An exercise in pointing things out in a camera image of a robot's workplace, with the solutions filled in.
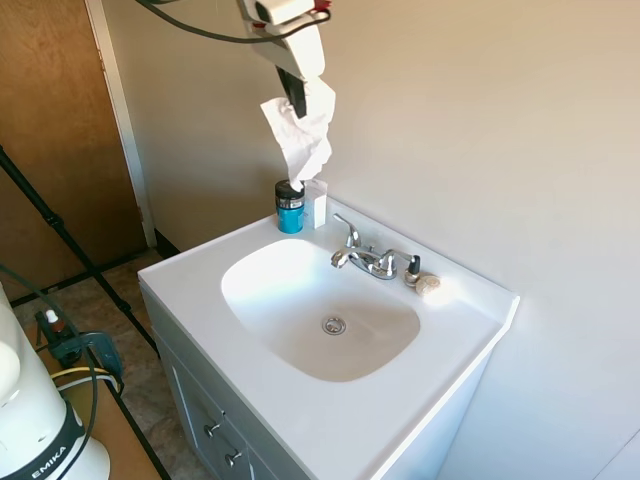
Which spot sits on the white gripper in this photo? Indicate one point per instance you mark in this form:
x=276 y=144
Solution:
x=305 y=52

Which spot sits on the white tissue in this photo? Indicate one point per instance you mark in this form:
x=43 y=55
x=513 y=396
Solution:
x=305 y=135

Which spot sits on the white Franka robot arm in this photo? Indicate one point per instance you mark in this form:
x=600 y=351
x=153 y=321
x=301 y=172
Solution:
x=30 y=410

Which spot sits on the small white box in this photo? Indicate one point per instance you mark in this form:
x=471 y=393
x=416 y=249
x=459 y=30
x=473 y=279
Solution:
x=318 y=205

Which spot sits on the blue jar black lid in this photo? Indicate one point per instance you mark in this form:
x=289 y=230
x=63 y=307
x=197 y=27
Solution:
x=290 y=215

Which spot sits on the chrome faucet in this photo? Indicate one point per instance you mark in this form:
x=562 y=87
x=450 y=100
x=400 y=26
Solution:
x=357 y=260

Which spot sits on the dark baseboard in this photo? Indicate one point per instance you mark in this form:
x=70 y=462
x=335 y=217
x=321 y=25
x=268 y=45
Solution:
x=167 y=244

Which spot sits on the small bottle black cap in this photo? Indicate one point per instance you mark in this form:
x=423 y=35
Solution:
x=413 y=270

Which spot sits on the beige seashell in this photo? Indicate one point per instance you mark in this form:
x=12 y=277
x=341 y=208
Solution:
x=430 y=284

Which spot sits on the chrome sink drain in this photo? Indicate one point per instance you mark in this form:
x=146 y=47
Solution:
x=334 y=324

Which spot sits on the brown wooden door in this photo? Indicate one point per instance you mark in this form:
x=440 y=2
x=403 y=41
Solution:
x=55 y=140

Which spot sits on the black tripod leg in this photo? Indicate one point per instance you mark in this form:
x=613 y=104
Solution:
x=75 y=245

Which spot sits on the white sink countertop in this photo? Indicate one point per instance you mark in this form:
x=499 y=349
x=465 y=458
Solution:
x=310 y=400

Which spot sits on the grey vanity cabinet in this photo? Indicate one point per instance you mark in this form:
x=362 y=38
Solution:
x=200 y=400

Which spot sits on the dark teal clamp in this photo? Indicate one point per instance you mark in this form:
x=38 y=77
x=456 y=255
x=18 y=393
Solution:
x=95 y=350

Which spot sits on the metal drawer knob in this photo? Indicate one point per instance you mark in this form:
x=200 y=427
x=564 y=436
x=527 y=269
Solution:
x=214 y=429
x=233 y=457

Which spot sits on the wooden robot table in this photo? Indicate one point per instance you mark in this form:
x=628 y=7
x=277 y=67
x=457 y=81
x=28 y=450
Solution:
x=125 y=440

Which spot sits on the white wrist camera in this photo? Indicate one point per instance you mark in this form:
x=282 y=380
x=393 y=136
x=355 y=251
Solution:
x=280 y=9

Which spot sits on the white door frame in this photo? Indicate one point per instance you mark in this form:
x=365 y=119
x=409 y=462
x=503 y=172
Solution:
x=122 y=125

